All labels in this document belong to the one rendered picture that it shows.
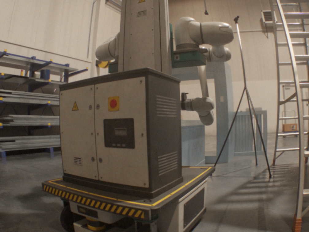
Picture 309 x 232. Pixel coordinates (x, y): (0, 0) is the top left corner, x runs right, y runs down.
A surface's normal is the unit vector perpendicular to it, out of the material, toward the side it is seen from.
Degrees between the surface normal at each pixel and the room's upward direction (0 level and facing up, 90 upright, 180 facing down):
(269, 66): 90
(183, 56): 90
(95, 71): 90
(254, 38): 90
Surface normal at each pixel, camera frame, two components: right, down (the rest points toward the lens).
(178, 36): -0.74, 0.04
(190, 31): -0.19, -0.02
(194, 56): -0.44, -0.02
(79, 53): 0.90, -0.04
